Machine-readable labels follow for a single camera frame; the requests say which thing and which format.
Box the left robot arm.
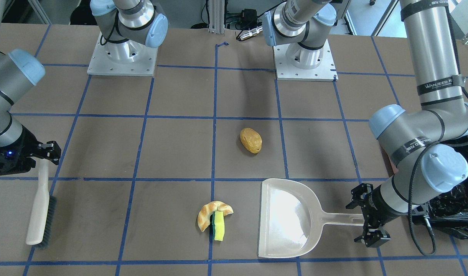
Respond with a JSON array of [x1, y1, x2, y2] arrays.
[[346, 0, 468, 247]]

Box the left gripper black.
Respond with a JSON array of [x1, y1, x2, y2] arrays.
[[346, 183, 405, 248]]

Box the silver cable connector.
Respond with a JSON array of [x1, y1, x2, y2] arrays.
[[236, 26, 263, 41]]

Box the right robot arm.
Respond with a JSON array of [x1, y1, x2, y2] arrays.
[[0, 0, 169, 176]]

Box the black power adapter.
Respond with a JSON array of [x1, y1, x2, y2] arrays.
[[240, 8, 257, 24]]

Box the yellow green sponge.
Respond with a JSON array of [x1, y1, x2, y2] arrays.
[[211, 211, 225, 241]]

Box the aluminium frame post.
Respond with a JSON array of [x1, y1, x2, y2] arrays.
[[207, 0, 226, 35]]

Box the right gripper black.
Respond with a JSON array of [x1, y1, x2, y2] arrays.
[[0, 126, 62, 176]]

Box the beige plastic dustpan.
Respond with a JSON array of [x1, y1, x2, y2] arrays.
[[257, 178, 364, 258]]

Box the bin with black bag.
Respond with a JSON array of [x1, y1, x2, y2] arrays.
[[412, 135, 468, 239]]

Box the toy croissant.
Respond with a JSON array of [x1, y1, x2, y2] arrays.
[[197, 201, 234, 232]]

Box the toy potato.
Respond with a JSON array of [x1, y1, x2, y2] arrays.
[[240, 127, 262, 154]]

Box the white hand brush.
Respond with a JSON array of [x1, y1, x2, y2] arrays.
[[26, 159, 56, 249]]

